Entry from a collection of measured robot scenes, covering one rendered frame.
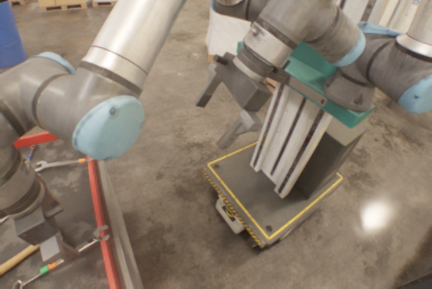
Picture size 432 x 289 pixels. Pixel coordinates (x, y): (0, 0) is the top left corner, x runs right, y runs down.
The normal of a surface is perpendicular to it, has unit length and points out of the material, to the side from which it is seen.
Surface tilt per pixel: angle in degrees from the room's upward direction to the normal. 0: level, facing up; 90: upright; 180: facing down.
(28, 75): 22
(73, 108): 40
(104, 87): 57
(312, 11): 91
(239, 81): 66
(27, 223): 8
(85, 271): 0
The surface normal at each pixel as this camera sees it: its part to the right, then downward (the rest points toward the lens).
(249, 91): -0.74, -0.12
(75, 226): 0.14, -0.77
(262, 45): -0.39, 0.29
